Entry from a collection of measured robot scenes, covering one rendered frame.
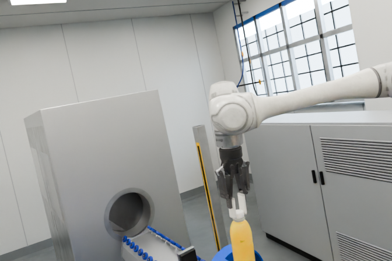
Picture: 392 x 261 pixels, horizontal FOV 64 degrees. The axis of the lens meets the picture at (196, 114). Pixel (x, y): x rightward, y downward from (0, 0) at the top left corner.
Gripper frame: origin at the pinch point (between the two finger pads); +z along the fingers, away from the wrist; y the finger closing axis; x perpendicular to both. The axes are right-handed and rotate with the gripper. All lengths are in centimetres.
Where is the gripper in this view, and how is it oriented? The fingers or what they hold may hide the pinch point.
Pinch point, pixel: (237, 205)
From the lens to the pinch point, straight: 110.1
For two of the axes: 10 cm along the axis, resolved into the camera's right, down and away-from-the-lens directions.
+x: 5.5, 0.0, -8.4
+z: 1.3, 9.9, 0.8
